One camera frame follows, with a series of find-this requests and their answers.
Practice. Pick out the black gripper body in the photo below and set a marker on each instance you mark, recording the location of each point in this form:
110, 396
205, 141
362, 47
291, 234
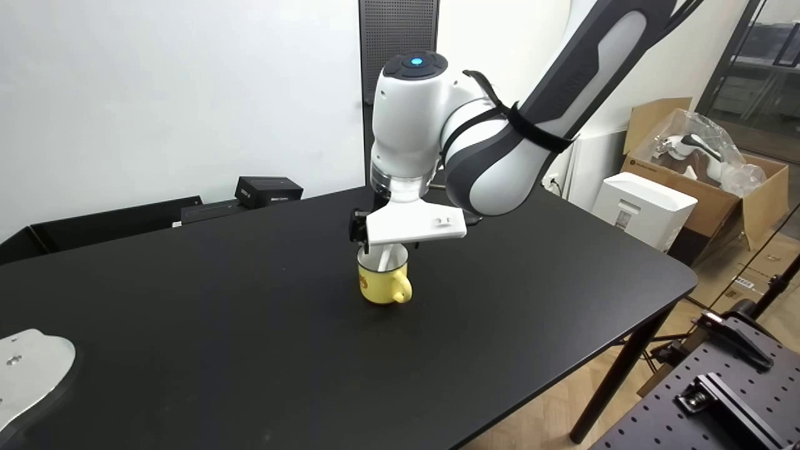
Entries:
399, 253

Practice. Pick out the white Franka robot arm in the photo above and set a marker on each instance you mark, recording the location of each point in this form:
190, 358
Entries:
415, 108

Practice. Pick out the yellow mug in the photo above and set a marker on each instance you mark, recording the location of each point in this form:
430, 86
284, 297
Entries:
377, 289

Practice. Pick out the small black box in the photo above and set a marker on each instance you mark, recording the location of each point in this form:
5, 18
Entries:
269, 191

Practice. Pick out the white carton box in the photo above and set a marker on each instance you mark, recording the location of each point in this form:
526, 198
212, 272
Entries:
640, 208

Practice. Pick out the black table leg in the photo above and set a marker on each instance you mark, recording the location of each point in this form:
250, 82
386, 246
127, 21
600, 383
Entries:
620, 377

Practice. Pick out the flat black case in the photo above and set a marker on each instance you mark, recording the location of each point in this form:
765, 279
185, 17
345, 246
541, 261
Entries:
90, 229

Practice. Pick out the crumpled clear plastic wrap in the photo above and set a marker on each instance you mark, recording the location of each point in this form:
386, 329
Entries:
709, 152

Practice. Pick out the black perforated mounting board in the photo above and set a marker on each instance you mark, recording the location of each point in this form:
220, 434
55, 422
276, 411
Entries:
709, 417

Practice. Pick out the brown cardboard box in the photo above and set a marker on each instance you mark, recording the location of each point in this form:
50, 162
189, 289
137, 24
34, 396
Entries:
751, 202

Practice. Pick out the white round plate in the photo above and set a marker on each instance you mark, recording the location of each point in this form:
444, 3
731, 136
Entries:
27, 379

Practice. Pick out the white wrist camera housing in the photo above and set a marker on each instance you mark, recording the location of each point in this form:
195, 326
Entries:
414, 226

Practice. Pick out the white wall outlet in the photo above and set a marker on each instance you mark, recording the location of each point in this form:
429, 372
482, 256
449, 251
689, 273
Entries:
554, 183

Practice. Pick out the dark grey wall panel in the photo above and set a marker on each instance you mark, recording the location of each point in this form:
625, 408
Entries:
399, 41

